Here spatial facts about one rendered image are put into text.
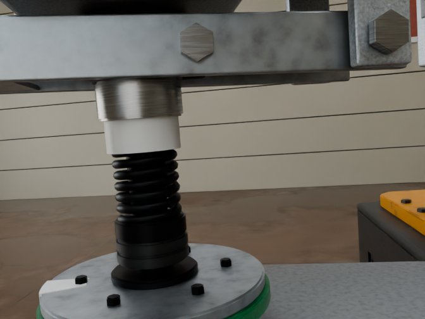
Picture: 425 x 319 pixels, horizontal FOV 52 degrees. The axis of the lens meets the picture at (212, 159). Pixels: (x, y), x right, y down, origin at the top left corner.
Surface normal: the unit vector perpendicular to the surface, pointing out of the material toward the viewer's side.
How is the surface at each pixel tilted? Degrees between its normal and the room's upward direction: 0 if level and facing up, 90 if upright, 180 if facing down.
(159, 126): 90
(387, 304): 0
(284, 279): 0
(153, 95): 90
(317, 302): 0
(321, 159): 90
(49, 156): 90
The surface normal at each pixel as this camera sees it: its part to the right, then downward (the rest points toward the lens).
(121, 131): -0.34, 0.11
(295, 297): -0.07, -0.99
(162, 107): 0.59, 0.03
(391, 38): 0.15, 0.07
